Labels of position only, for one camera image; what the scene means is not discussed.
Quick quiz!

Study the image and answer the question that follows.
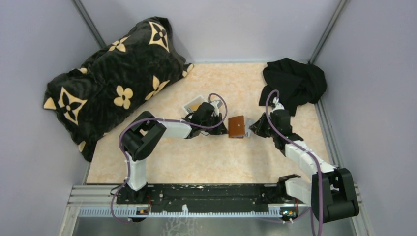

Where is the black floral plush blanket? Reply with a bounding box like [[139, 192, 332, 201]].
[[43, 17, 194, 162]]

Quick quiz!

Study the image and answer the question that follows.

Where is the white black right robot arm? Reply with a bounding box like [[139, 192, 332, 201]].
[[249, 110, 360, 223]]

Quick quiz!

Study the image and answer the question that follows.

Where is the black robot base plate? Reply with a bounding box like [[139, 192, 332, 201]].
[[132, 183, 303, 213]]

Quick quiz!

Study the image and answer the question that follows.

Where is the black crumpled cloth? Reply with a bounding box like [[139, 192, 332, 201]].
[[259, 58, 328, 117]]

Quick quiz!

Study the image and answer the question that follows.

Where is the aluminium frame rail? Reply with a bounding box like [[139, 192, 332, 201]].
[[68, 184, 308, 218]]

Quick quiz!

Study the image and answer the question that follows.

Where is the brown leather card holder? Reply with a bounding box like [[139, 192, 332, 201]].
[[228, 115, 245, 139]]

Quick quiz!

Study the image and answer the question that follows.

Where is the white plastic card box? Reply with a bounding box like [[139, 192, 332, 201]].
[[182, 95, 208, 114]]

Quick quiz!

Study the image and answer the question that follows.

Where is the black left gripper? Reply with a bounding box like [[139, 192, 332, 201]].
[[201, 113, 229, 136]]

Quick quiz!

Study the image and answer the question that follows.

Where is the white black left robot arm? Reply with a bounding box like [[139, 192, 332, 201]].
[[116, 100, 228, 204]]

